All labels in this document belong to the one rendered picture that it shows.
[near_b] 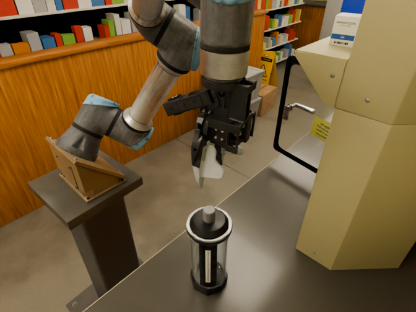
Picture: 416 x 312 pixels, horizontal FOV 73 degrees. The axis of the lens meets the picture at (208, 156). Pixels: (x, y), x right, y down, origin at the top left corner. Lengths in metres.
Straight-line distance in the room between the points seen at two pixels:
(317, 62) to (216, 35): 0.29
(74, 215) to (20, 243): 1.42
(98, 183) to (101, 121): 0.23
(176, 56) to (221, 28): 0.47
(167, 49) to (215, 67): 0.46
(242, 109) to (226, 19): 0.13
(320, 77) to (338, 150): 0.17
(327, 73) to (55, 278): 1.97
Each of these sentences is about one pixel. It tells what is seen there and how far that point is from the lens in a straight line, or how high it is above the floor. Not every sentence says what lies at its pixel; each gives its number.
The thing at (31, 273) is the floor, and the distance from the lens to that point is 2.28.
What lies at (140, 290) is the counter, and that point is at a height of 0.94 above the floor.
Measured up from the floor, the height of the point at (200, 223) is 1.18.
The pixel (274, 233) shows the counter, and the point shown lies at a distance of 0.97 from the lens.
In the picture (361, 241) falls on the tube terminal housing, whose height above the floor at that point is 1.07.
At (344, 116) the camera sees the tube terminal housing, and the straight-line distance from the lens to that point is 0.66.
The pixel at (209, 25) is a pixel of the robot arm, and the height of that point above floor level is 1.60.
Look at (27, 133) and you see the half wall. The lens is 2.39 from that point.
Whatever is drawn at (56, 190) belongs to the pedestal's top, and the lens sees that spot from 1.24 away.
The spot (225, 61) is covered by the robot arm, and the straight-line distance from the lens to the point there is 0.42.
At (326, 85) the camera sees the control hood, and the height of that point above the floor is 1.45.
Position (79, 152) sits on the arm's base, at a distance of 1.09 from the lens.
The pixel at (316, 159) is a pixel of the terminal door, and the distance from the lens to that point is 1.14.
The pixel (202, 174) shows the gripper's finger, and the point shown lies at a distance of 0.52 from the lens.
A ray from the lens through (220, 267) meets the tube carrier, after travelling 0.75.
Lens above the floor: 1.67
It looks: 35 degrees down
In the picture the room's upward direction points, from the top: straight up
